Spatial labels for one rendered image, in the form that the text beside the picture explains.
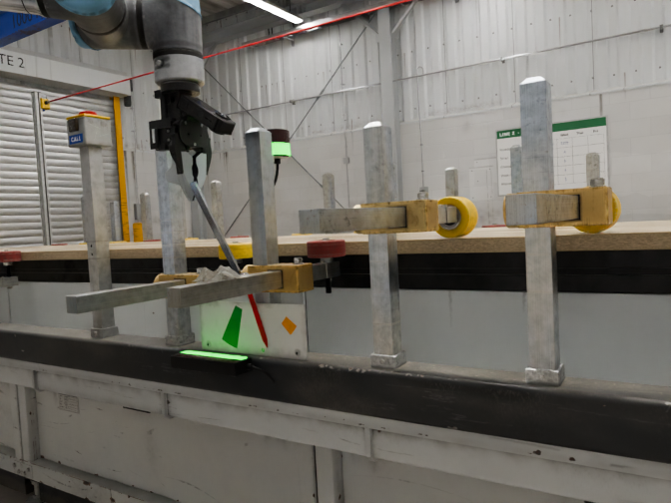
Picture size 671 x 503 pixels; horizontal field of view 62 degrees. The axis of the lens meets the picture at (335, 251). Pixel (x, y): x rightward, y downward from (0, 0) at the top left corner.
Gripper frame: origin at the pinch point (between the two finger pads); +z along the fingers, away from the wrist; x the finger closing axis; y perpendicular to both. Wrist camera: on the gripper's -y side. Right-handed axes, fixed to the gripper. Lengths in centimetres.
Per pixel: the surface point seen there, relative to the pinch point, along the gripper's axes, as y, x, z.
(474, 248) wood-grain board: -44, -27, 12
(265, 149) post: -11.3, -7.3, -7.7
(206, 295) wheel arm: -15.3, 13.6, 16.6
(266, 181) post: -11.4, -7.1, -1.8
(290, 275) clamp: -17.2, -5.2, 15.6
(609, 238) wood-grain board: -67, -26, 11
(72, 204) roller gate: 752, -461, -36
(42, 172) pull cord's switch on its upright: 245, -116, -29
